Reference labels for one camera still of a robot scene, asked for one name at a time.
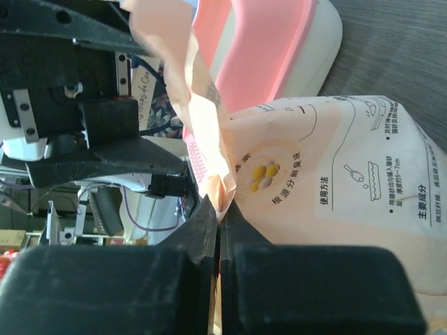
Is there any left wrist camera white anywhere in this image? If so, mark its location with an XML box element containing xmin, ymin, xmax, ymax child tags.
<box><xmin>3</xmin><ymin>137</ymin><xmax>47</xmax><ymax>161</ymax></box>

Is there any pink cat litter bag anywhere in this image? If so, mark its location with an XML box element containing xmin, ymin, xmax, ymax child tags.
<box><xmin>120</xmin><ymin>1</ymin><xmax>446</xmax><ymax>334</ymax></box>

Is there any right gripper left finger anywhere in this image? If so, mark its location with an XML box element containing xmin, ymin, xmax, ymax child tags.
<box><xmin>153</xmin><ymin>198</ymin><xmax>219</xmax><ymax>334</ymax></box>

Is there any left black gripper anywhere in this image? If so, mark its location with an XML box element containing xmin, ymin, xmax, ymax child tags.
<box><xmin>1</xmin><ymin>1</ymin><xmax>187</xmax><ymax>188</ymax></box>

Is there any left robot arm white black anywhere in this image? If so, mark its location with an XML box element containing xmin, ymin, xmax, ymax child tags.
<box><xmin>1</xmin><ymin>1</ymin><xmax>199</xmax><ymax>234</ymax></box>

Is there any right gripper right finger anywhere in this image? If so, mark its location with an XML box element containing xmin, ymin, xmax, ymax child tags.
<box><xmin>219</xmin><ymin>201</ymin><xmax>272</xmax><ymax>334</ymax></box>

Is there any beige canvas tote bag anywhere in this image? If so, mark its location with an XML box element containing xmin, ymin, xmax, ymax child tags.
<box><xmin>131</xmin><ymin>54</ymin><xmax>183</xmax><ymax>139</ymax></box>

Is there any pink litter box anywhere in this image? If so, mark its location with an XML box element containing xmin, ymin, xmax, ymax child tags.
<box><xmin>185</xmin><ymin>1</ymin><xmax>342</xmax><ymax>196</ymax></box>

